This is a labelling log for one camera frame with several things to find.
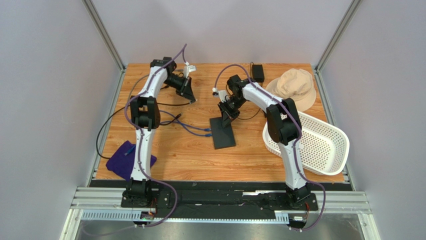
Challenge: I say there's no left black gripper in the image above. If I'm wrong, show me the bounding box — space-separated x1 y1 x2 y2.
162 75 195 103

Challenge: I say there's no black network switch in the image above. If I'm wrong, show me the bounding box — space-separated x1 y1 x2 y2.
209 117 237 150

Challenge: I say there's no blue ethernet cable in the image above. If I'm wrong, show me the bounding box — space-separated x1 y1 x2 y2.
124 119 213 157
159 110 212 132

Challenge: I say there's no black ethernet cable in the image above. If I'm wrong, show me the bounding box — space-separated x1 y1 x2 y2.
96 99 196 160

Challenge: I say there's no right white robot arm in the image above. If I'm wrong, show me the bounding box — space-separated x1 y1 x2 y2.
212 75 311 208

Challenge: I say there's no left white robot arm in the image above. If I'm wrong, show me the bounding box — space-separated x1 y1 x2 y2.
121 57 197 208

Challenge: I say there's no black power adapter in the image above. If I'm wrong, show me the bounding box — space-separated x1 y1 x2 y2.
250 64 265 83

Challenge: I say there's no beige bucket hat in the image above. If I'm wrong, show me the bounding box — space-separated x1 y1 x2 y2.
265 68 317 112

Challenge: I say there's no purple cloth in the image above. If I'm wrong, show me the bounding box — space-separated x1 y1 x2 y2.
106 140 137 182

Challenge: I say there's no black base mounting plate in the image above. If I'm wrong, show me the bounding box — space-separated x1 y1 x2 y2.
89 179 354 221

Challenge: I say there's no white perforated plastic basket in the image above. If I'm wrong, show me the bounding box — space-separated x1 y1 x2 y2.
262 109 351 176

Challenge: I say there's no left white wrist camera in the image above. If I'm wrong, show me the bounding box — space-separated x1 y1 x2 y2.
182 61 197 78

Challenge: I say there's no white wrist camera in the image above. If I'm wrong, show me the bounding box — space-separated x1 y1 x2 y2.
182 61 197 78
212 87 228 103

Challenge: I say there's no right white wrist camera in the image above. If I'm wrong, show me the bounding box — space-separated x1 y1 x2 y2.
212 87 228 103

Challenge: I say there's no aluminium frame rail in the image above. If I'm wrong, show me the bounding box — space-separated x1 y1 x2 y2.
60 185 380 240

